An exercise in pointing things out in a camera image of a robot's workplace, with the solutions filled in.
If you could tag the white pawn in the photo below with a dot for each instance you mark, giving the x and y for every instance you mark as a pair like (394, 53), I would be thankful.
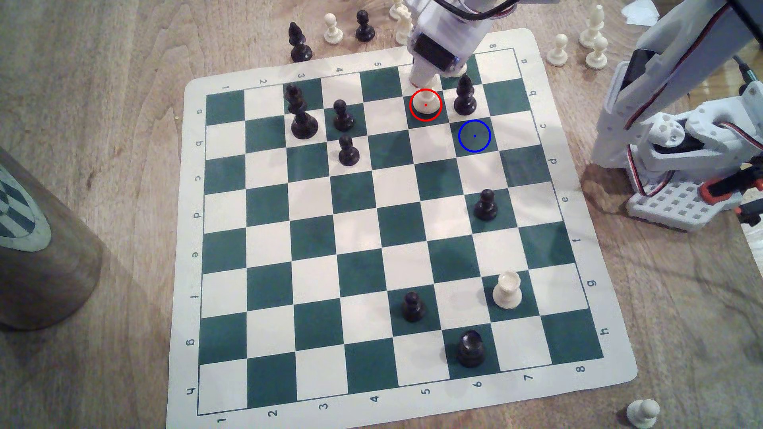
(642, 414)
(558, 52)
(425, 106)
(597, 55)
(333, 33)

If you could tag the white paper scrap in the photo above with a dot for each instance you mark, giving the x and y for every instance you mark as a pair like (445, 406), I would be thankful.
(641, 12)

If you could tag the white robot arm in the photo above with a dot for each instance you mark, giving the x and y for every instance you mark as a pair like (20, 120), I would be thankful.
(673, 65)

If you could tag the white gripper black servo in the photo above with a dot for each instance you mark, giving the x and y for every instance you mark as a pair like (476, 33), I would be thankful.
(434, 52)

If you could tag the white chess piece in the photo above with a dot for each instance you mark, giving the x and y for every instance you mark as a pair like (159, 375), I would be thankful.
(398, 9)

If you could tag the black bishop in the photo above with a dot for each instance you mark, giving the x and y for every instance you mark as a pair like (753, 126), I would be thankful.
(465, 96)
(300, 49)

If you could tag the orange black clamp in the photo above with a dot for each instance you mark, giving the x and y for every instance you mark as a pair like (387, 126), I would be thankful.
(724, 186)

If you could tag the white bishop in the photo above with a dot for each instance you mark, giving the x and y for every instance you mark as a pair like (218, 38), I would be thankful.
(593, 30)

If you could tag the black pawn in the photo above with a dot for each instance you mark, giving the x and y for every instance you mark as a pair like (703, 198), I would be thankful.
(486, 206)
(348, 152)
(343, 116)
(365, 28)
(413, 308)

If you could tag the black chess piece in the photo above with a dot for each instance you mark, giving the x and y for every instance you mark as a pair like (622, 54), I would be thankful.
(292, 95)

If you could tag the tall black queen piece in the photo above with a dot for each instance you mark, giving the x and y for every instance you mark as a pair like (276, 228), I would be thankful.
(304, 125)

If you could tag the brown cylindrical chess bag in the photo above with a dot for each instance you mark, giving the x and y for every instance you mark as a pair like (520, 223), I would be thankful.
(42, 262)

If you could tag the black rook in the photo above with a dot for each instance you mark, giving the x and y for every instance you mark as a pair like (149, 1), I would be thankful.
(471, 349)

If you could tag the green white chess mat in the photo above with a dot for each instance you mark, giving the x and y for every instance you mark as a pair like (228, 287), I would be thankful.
(357, 238)

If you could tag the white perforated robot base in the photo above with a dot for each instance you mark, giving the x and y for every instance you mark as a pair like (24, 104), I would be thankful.
(673, 208)

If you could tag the white knight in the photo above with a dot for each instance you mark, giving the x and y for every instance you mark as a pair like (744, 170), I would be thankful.
(404, 31)

